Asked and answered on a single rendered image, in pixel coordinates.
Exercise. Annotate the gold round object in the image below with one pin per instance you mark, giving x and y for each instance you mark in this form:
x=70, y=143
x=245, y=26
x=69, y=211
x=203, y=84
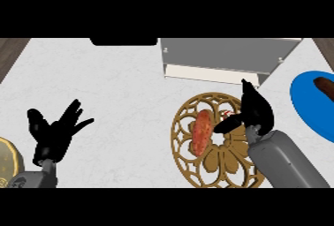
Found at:
x=10, y=163

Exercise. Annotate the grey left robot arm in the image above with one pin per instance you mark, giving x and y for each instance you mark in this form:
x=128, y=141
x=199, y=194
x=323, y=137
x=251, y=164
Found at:
x=38, y=176

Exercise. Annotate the blue round plate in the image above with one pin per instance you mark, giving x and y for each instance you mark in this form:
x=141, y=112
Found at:
x=311, y=103

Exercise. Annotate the brown sausage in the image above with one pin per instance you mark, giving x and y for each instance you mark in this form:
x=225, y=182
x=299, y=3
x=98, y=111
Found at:
x=326, y=86

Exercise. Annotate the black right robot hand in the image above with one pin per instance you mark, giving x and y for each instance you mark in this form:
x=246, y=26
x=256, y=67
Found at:
x=256, y=110

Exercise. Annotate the orange-red elongated food item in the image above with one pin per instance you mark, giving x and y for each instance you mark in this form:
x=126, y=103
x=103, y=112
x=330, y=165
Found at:
x=202, y=132

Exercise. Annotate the gold openwork round placemat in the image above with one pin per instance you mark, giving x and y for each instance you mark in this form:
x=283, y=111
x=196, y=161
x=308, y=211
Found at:
x=218, y=141

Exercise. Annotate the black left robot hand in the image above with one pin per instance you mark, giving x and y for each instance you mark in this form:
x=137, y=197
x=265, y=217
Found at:
x=53, y=135

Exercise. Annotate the red and white cupcake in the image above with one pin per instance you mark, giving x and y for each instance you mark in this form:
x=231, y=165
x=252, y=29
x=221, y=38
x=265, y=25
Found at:
x=227, y=114

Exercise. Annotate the black appliance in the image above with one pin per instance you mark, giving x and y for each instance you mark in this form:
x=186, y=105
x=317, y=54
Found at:
x=125, y=41

